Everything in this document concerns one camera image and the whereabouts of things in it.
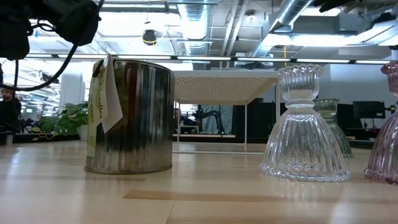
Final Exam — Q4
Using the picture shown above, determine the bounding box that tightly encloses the printed paper candle label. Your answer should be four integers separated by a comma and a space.
86, 62, 108, 158

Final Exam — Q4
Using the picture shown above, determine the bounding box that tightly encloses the clear glass candle holder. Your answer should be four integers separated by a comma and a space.
259, 63, 351, 183

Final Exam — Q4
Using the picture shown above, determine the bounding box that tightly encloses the green glass candle holder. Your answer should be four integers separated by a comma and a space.
313, 98, 354, 159

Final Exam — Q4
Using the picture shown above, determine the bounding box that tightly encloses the pink glass candle holder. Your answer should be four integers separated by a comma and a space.
364, 60, 398, 186

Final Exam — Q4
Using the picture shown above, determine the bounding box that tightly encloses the white perforated metal shelf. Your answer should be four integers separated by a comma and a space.
172, 70, 280, 156

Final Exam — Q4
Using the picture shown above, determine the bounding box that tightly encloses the black background cabinet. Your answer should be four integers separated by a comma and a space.
234, 98, 280, 140

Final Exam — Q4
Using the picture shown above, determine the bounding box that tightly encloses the ribbed metal tin can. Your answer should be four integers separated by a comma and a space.
84, 58, 175, 175

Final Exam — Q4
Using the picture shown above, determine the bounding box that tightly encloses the long ceiling light strip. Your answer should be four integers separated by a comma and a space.
24, 54, 389, 65

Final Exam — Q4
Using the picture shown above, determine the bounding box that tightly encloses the white paper tag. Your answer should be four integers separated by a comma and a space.
101, 54, 124, 134

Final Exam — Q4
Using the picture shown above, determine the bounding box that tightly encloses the black round ceiling fixture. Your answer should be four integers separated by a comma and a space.
142, 29, 157, 47

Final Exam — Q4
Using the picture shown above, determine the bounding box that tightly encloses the white plant pot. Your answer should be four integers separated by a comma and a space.
79, 124, 89, 142

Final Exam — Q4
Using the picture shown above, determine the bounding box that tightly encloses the green leafy plant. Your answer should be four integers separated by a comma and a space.
30, 102, 90, 141

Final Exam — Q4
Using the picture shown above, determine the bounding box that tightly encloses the black computer monitor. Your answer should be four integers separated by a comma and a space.
353, 101, 386, 119

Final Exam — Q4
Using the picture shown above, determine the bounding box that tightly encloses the person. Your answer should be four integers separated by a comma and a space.
0, 86, 22, 133

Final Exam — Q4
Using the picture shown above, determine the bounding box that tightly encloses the black camera cable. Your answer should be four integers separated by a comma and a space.
0, 43, 78, 93

